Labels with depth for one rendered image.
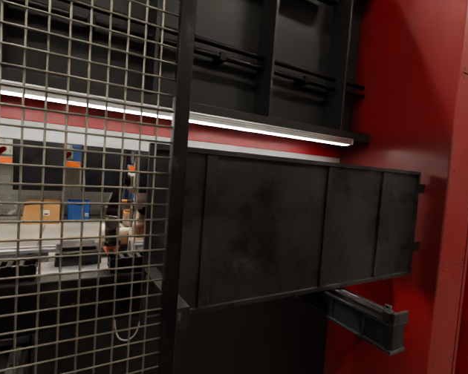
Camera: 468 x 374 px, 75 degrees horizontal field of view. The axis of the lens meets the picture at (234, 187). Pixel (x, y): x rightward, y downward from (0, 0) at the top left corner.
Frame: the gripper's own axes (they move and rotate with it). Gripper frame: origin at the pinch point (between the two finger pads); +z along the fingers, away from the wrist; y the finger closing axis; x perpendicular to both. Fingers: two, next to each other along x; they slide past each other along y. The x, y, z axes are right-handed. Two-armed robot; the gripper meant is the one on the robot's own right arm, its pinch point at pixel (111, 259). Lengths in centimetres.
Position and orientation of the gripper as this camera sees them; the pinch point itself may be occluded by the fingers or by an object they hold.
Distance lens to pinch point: 168.2
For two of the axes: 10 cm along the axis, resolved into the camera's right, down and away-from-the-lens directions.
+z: 0.8, 9.9, -1.4
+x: 7.8, 0.3, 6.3
